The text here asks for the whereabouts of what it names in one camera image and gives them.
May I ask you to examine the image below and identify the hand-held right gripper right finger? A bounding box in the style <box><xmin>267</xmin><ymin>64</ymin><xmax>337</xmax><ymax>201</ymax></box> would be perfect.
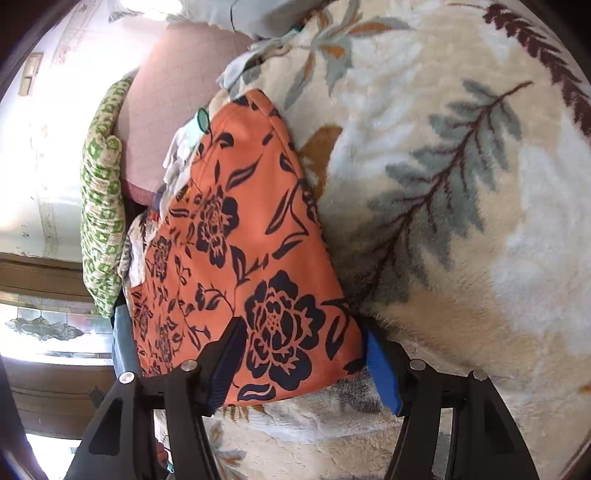
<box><xmin>360</xmin><ymin>320</ymin><xmax>541</xmax><ymax>480</ymax></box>

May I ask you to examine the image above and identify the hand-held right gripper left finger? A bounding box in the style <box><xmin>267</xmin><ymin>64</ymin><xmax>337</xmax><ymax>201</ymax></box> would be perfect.
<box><xmin>65</xmin><ymin>316</ymin><xmax>249</xmax><ymax>480</ymax></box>

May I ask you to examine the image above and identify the orange floral shirt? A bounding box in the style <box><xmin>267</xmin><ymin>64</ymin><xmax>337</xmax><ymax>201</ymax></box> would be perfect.
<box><xmin>124</xmin><ymin>89</ymin><xmax>365</xmax><ymax>407</ymax></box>

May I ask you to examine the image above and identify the blue folded cloth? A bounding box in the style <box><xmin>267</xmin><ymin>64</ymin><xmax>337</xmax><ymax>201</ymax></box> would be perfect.
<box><xmin>111</xmin><ymin>302</ymin><xmax>141</xmax><ymax>377</ymax></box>

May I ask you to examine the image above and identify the leaf-print fleece blanket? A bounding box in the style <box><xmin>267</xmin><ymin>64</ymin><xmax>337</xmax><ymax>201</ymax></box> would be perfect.
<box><xmin>117</xmin><ymin>0</ymin><xmax>591</xmax><ymax>480</ymax></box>

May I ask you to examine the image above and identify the wooden stained glass door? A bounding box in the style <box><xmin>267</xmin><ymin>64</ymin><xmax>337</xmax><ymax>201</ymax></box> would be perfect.
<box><xmin>0</xmin><ymin>258</ymin><xmax>121</xmax><ymax>480</ymax></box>

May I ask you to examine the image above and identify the green checked pillow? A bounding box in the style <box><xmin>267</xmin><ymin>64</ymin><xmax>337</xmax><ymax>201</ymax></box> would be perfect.
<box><xmin>79</xmin><ymin>76</ymin><xmax>134</xmax><ymax>319</ymax></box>

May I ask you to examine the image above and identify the white glove with teal cuff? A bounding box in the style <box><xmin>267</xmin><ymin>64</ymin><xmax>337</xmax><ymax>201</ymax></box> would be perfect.
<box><xmin>161</xmin><ymin>108</ymin><xmax>211</xmax><ymax>185</ymax></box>

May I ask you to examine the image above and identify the pink checked mattress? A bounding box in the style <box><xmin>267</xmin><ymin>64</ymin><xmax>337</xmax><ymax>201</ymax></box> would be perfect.
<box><xmin>113</xmin><ymin>22</ymin><xmax>257</xmax><ymax>206</ymax></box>

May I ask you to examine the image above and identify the grey pillow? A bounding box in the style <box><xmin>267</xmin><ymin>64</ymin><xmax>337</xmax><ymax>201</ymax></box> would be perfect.
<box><xmin>178</xmin><ymin>0</ymin><xmax>324</xmax><ymax>40</ymax></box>

